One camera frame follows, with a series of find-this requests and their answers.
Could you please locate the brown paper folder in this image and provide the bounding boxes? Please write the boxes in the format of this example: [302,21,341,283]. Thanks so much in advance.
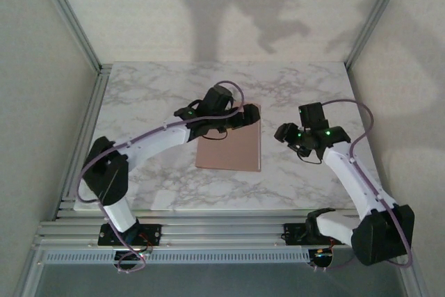
[194,103,263,173]

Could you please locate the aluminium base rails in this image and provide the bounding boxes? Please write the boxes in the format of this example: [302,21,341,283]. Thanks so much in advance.
[33,208,413,251]

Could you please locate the black base controller board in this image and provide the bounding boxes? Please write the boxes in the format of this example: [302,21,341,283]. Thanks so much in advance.
[113,241,154,271]
[310,245,335,269]

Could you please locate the thin black left gripper cable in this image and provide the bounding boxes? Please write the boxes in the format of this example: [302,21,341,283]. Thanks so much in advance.
[200,129,229,141]

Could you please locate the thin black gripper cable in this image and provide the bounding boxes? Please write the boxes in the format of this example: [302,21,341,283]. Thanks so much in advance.
[200,129,229,141]
[297,150,325,165]

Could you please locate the thin black right gripper cable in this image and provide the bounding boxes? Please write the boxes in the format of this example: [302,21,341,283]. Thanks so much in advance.
[297,150,325,165]

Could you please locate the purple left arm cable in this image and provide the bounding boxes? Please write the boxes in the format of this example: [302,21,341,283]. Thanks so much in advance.
[75,80,246,274]

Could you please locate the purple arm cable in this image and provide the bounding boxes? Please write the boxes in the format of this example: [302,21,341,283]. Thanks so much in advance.
[321,98,415,272]
[75,80,246,274]

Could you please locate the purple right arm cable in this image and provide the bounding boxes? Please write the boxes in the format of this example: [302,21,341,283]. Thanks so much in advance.
[321,98,415,272]

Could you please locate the aluminium side rail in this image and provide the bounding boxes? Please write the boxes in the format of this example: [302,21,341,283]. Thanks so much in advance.
[55,63,113,221]

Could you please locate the grey slotted cable duct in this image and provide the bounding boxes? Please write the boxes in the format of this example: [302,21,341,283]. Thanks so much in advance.
[44,250,310,265]

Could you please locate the aluminium frame post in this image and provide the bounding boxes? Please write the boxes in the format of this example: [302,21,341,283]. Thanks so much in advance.
[343,0,413,70]
[33,0,102,72]

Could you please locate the aluminium frame leg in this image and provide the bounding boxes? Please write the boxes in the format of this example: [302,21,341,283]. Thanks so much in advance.
[13,245,48,297]
[396,248,429,297]

